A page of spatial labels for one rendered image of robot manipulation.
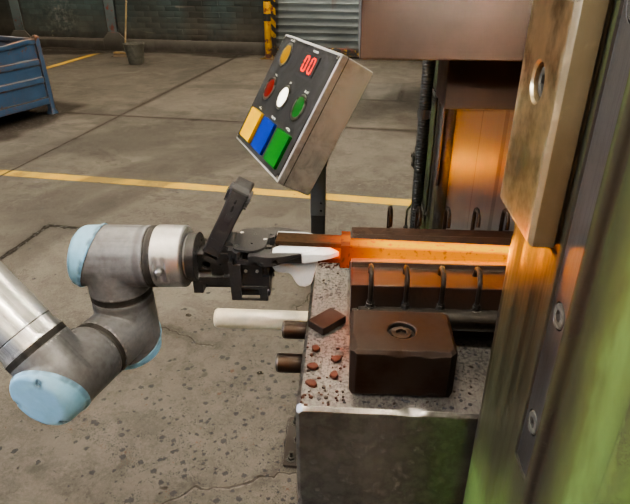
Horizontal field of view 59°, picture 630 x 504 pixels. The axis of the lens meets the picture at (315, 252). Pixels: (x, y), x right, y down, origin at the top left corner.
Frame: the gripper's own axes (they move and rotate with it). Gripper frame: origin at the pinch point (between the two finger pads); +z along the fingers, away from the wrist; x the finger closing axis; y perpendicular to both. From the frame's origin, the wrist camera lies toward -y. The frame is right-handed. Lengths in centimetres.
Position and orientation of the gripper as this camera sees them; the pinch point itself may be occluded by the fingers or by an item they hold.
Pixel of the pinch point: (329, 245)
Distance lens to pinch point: 78.1
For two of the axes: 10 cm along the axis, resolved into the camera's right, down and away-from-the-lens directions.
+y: 0.2, 8.8, 4.8
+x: -0.7, 4.8, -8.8
